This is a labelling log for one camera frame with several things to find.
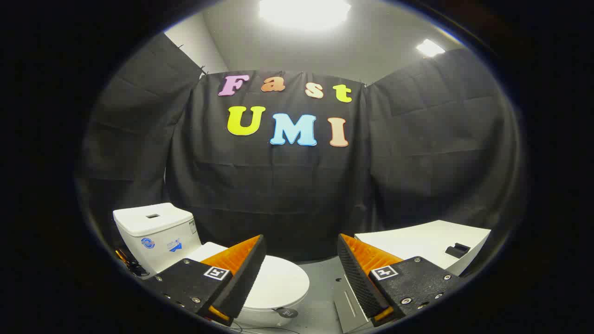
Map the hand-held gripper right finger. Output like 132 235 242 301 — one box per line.
337 233 465 326

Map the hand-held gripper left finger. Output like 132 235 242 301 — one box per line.
153 235 267 324

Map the white toilet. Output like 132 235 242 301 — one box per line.
113 203 302 328

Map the grey metal floor plate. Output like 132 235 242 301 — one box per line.
334 277 373 334

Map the white drawer cabinet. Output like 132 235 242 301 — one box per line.
355 220 492 277

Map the black backdrop cloth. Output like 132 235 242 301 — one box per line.
77 32 527 261

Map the small black block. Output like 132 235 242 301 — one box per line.
445 243 471 259

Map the large ceiling light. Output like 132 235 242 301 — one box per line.
258 0 352 31

